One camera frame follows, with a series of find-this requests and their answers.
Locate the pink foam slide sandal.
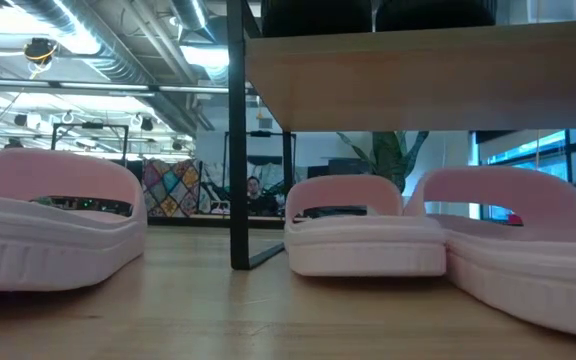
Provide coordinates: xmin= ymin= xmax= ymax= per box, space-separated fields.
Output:
xmin=283 ymin=174 xmax=448 ymax=278
xmin=0 ymin=148 xmax=148 ymax=293
xmin=402 ymin=166 xmax=576 ymax=342

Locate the wooden shelf with black legs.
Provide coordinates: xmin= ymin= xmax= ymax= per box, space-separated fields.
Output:
xmin=226 ymin=0 xmax=576 ymax=272

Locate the person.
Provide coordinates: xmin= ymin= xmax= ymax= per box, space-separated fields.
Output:
xmin=246 ymin=175 xmax=280 ymax=217

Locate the black cabinet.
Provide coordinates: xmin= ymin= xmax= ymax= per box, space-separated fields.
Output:
xmin=307 ymin=158 xmax=377 ymax=181

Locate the snake plant in white pot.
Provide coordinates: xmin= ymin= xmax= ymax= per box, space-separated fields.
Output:
xmin=337 ymin=130 xmax=430 ymax=194

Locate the colourful patchwork quilt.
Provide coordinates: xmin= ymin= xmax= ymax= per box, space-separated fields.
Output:
xmin=142 ymin=158 xmax=202 ymax=219

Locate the grey ceiling pipe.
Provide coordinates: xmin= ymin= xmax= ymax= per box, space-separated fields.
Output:
xmin=0 ymin=77 xmax=230 ymax=97

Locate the large glass window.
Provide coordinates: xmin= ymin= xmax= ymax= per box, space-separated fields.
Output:
xmin=475 ymin=128 xmax=576 ymax=221

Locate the white ceiling box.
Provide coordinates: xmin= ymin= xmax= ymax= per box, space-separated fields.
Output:
xmin=527 ymin=0 xmax=576 ymax=24

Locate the black metal frame stand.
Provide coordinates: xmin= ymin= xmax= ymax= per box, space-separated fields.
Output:
xmin=222 ymin=130 xmax=298 ymax=217
xmin=50 ymin=122 xmax=130 ymax=166

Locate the black metal table frame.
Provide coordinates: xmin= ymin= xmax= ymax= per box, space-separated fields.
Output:
xmin=147 ymin=214 xmax=287 ymax=230

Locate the silver ventilation duct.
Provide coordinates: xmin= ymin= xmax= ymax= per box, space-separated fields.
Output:
xmin=12 ymin=0 xmax=219 ymax=136

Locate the black and yellow cable reel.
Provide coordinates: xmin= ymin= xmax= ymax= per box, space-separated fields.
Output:
xmin=23 ymin=37 xmax=59 ymax=66

